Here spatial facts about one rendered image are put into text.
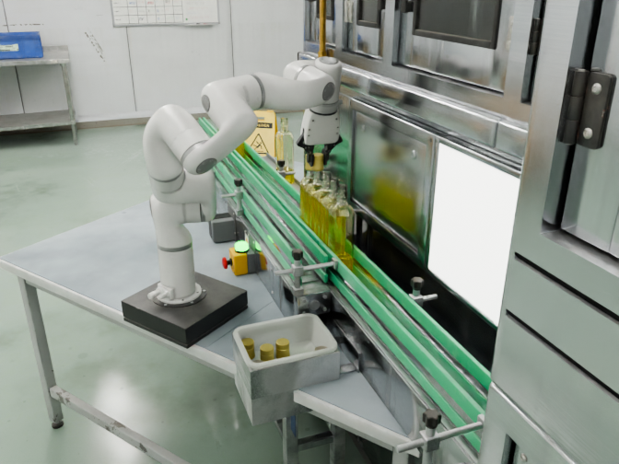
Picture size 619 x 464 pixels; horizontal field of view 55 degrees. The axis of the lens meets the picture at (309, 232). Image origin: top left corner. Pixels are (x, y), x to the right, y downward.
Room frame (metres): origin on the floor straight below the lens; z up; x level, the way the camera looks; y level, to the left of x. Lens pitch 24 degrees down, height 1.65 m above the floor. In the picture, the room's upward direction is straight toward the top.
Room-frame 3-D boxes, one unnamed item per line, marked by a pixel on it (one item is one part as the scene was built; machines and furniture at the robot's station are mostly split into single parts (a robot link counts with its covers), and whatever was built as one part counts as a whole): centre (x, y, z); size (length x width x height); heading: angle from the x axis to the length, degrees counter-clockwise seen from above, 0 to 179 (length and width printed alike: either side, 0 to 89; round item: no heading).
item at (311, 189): (1.62, -0.02, 0.99); 0.06 x 0.06 x 0.21; 21
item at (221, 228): (1.99, 0.32, 0.79); 0.08 x 0.08 x 0.08; 21
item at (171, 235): (1.47, 0.36, 1.05); 0.13 x 0.10 x 0.16; 100
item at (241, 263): (1.73, 0.22, 0.79); 0.07 x 0.07 x 0.07; 21
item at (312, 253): (2.22, 0.26, 0.93); 1.75 x 0.01 x 0.08; 21
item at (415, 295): (1.19, -0.27, 0.94); 0.07 x 0.04 x 0.13; 111
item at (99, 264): (2.02, 0.00, 0.73); 1.58 x 1.52 x 0.04; 56
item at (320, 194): (1.57, -0.05, 0.99); 0.06 x 0.06 x 0.21; 20
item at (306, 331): (1.21, 0.06, 0.80); 0.22 x 0.17 x 0.09; 111
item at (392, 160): (1.31, -0.29, 1.15); 0.90 x 0.03 x 0.34; 21
